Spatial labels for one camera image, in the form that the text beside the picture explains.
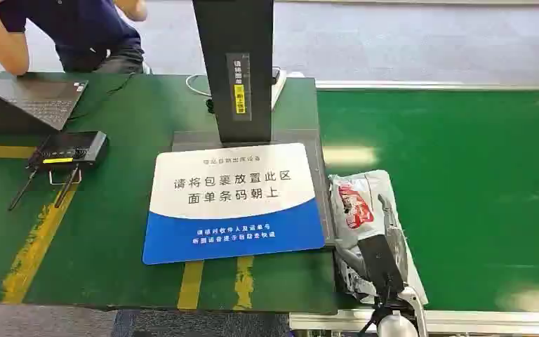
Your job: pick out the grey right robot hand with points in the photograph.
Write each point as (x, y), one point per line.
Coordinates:
(380, 260)

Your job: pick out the grey plastic parcel bag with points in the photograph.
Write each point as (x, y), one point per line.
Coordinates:
(358, 204)

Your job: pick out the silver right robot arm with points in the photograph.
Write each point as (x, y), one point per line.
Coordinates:
(402, 321)

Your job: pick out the green conveyor belt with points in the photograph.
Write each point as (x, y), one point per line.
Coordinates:
(460, 186)

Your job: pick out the white and blue instruction mat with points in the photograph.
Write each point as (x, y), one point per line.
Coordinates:
(232, 204)

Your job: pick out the white power strip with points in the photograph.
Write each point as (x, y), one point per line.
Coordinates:
(279, 86)

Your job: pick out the black label with yellow print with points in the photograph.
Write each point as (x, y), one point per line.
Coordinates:
(239, 88)

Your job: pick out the black scanner stand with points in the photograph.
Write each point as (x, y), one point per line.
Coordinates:
(232, 37)

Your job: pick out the black router with antennas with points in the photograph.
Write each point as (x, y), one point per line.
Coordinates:
(72, 148)

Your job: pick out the person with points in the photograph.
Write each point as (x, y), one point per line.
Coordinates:
(79, 32)

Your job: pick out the black laptop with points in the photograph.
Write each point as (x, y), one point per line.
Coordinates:
(37, 100)

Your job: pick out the silver conveyor frame rail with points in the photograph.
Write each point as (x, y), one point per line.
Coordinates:
(413, 85)
(483, 321)

